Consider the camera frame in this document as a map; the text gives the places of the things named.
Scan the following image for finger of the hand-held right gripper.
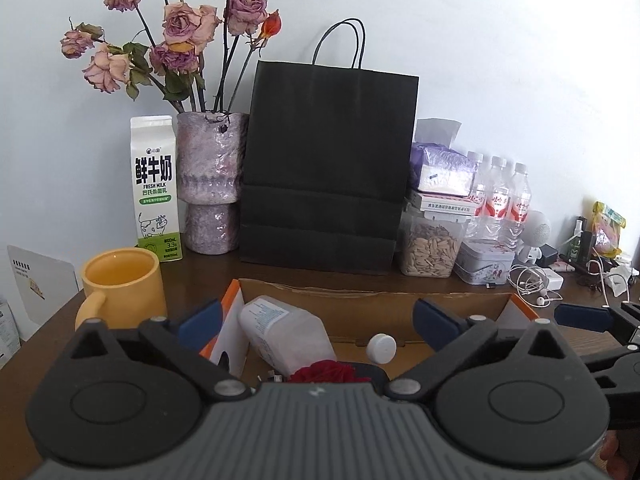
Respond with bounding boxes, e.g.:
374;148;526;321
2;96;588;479
554;301;640;346
582;345;640;388

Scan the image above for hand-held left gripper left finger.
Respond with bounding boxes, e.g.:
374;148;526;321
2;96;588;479
65;299;253;403

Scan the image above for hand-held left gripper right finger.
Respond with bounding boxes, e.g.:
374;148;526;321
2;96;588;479
385;297;583;403

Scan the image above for small white round lid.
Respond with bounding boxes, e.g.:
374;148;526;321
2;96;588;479
366;332;397;365

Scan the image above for clear plastic container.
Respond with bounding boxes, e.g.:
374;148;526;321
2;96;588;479
237;296;337;378

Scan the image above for red cardboard box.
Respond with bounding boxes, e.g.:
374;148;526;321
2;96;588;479
200;278;542;386

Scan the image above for red knit item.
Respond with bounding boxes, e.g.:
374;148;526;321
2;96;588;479
289;360;358;385

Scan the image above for person's right hand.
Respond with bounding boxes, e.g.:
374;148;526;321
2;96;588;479
599;434;640;480

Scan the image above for white earphones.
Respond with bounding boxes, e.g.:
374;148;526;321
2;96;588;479
507;265;563;306

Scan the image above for dark spray bottle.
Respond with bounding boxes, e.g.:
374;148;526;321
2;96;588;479
567;216;593;271

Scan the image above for clear seed container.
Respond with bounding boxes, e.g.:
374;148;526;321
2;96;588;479
398;190;476;278

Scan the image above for printed tin box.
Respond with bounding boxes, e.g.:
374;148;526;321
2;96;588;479
455;240;516;286

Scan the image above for yellow mug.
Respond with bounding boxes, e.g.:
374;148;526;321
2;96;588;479
75;248;168;331

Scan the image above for yellow pink snack packet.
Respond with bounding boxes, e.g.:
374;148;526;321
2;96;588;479
591;201;627;258

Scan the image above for white round robot speaker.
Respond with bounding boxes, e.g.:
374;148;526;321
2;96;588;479
517;208;552;263

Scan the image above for water bottle red label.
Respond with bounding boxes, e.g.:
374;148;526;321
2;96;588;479
482;156;511;246
467;151;493;241
505;162;532;251

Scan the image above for white green milk carton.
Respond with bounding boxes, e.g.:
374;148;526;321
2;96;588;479
130;115;184;263

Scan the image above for purple tissue pack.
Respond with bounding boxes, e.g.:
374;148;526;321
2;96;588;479
409;118;478;197

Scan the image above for purple vase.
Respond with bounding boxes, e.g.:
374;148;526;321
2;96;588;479
176;111;249;255

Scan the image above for white card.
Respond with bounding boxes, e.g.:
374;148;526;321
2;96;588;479
6;245;83;342

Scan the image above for white printed carton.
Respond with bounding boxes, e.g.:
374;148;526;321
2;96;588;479
0;296;23;368

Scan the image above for black paper bag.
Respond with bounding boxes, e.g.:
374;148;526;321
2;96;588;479
239;19;420;276

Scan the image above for dried pink roses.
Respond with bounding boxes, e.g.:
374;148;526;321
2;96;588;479
60;0;283;115

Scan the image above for white cable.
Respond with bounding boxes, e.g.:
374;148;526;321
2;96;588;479
587;260;616;306

